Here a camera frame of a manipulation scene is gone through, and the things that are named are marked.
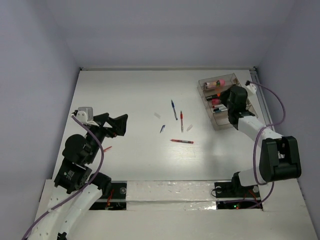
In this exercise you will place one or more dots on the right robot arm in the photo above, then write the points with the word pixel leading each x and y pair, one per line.
pixel 275 157

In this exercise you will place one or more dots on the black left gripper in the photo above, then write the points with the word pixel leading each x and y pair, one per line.
pixel 119 124

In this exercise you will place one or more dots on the dark blue ballpoint pen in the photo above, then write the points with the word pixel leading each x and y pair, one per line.
pixel 174 110

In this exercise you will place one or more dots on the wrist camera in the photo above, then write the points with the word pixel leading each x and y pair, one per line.
pixel 250 88
pixel 84 115

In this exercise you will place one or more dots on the red gel pen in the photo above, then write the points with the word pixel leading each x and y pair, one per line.
pixel 182 141

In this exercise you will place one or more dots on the red ballpoint pen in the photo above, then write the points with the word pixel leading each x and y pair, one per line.
pixel 181 122

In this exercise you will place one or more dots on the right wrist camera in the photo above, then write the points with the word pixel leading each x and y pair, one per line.
pixel 250 88

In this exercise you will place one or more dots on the clear plastic organizer tray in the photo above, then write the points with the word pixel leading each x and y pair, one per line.
pixel 220 121

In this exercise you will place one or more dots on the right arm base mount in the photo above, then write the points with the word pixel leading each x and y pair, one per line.
pixel 230 197

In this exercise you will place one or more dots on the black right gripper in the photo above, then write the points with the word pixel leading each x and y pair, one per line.
pixel 225 93

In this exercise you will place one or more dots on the white pen red cap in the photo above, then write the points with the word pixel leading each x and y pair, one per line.
pixel 219 106

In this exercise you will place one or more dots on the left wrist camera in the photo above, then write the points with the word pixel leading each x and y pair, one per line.
pixel 84 115

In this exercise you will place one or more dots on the orange black highlighter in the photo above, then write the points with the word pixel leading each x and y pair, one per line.
pixel 212 97

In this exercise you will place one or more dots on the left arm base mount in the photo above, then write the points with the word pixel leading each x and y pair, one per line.
pixel 115 200

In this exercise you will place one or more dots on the white pen blue cap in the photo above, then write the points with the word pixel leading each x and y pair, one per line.
pixel 219 110

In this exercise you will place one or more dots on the white foam front board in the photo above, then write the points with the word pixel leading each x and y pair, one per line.
pixel 172 210

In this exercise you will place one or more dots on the pink black highlighter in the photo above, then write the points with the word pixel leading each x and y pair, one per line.
pixel 216 102

